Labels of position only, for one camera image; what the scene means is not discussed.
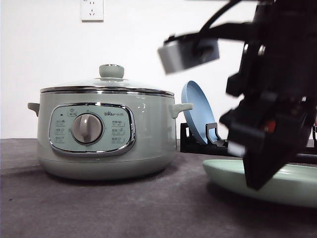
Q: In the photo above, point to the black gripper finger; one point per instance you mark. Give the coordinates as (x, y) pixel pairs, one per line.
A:
(265, 156)

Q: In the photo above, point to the glass pot lid green knob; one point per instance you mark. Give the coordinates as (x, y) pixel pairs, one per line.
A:
(111, 82)

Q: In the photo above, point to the blue plate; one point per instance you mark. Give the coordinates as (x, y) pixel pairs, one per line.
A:
(201, 114)

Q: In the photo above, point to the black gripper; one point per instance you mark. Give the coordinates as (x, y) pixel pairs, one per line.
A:
(277, 83)

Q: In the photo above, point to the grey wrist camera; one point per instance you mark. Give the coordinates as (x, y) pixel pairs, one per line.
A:
(175, 55)

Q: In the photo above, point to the white wall socket left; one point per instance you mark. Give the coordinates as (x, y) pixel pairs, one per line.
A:
(92, 11)

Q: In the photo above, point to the black plate rack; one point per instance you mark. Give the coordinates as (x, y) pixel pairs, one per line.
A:
(190, 144)

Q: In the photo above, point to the green electric steamer pot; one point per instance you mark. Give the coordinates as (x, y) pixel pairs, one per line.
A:
(106, 135)

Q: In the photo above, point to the green plate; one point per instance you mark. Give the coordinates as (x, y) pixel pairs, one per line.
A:
(293, 184)

